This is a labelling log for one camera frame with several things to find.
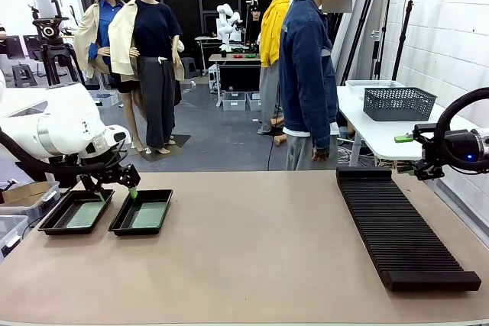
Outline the black camera tripod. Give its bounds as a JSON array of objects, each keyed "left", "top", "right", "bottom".
[{"left": 32, "top": 16, "right": 87, "bottom": 86}]

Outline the grey step stool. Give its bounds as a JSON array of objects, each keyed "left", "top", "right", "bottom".
[
  {"left": 11, "top": 64, "right": 38, "bottom": 89},
  {"left": 180, "top": 56, "right": 199, "bottom": 78}
]

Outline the black ESD tray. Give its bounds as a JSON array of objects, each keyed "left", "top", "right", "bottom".
[
  {"left": 108, "top": 188, "right": 174, "bottom": 236},
  {"left": 37, "top": 188, "right": 115, "bottom": 236}
]

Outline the dark square mannequin base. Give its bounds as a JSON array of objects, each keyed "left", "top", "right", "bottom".
[{"left": 143, "top": 134, "right": 192, "bottom": 163}]

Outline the clear plastic storage box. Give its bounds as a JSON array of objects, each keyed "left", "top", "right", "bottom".
[
  {"left": 0, "top": 180, "right": 62, "bottom": 224},
  {"left": 0, "top": 215, "right": 31, "bottom": 260},
  {"left": 98, "top": 92, "right": 120, "bottom": 109}
]

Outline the green circuit board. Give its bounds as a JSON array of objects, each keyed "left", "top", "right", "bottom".
[
  {"left": 66, "top": 201, "right": 108, "bottom": 228},
  {"left": 129, "top": 202, "right": 170, "bottom": 229}
]

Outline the black cabinet under table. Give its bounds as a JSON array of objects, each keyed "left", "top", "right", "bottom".
[{"left": 219, "top": 65, "right": 261, "bottom": 92}]

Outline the wood-top background table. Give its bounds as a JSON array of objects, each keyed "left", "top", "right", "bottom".
[{"left": 208, "top": 53, "right": 263, "bottom": 108}]

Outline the black corrugated left-arm cable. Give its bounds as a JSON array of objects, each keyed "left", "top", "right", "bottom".
[{"left": 0, "top": 127, "right": 106, "bottom": 179}]

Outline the black corrugated right-arm cable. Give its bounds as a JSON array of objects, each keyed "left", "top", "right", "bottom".
[{"left": 434, "top": 87, "right": 489, "bottom": 173}]

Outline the mannequin with black hat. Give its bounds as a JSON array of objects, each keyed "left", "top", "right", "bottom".
[{"left": 73, "top": 0, "right": 148, "bottom": 153}]

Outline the denim-sleeved right forearm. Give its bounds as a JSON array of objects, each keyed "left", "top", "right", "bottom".
[{"left": 311, "top": 104, "right": 335, "bottom": 151}]

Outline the small white background robot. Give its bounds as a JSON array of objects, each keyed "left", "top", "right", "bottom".
[{"left": 216, "top": 3, "right": 244, "bottom": 53}]

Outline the grey storage bin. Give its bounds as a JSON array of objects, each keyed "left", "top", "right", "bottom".
[
  {"left": 246, "top": 91, "right": 263, "bottom": 112},
  {"left": 222, "top": 91, "right": 248, "bottom": 112}
]

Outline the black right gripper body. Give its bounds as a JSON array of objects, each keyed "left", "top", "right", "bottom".
[{"left": 435, "top": 129, "right": 478, "bottom": 165}]

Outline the white background desk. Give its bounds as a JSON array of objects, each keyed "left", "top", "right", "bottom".
[{"left": 194, "top": 35, "right": 223, "bottom": 75}]

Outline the seated person in black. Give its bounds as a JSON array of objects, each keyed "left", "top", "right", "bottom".
[{"left": 247, "top": 5, "right": 263, "bottom": 43}]

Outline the clear plastic bin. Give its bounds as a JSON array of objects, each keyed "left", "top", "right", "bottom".
[{"left": 345, "top": 79, "right": 406, "bottom": 89}]

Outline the grey plastic basket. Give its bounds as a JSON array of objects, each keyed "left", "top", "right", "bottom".
[{"left": 362, "top": 87, "right": 438, "bottom": 122}]

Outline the white rectangular table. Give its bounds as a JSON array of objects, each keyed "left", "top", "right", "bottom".
[{"left": 2, "top": 87, "right": 50, "bottom": 117}]

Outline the white table with rounded corners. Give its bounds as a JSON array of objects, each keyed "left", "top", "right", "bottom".
[{"left": 336, "top": 85, "right": 489, "bottom": 169}]

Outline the mannequin with navy shirt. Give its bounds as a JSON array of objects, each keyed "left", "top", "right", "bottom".
[{"left": 108, "top": 0, "right": 186, "bottom": 155}]

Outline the black leaning light stand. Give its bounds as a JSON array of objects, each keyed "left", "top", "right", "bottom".
[{"left": 338, "top": 0, "right": 387, "bottom": 86}]

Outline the person in denim jacket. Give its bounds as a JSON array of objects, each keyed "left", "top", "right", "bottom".
[{"left": 277, "top": 0, "right": 362, "bottom": 173}]

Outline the tattooed right hand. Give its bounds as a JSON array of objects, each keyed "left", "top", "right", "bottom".
[{"left": 311, "top": 141, "right": 332, "bottom": 163}]

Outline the black slotted board rack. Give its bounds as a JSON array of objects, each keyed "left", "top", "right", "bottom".
[{"left": 335, "top": 166, "right": 482, "bottom": 292}]

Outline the white computer tower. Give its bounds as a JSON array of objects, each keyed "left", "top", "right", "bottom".
[{"left": 208, "top": 64, "right": 220, "bottom": 94}]

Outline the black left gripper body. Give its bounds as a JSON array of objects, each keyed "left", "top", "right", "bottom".
[{"left": 82, "top": 164, "right": 129, "bottom": 189}]

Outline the mannequin with yellow hoodie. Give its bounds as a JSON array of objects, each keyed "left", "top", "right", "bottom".
[{"left": 256, "top": 0, "right": 305, "bottom": 147}]

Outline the brown cardboard box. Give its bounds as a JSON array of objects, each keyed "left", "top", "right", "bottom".
[{"left": 2, "top": 182, "right": 50, "bottom": 205}]

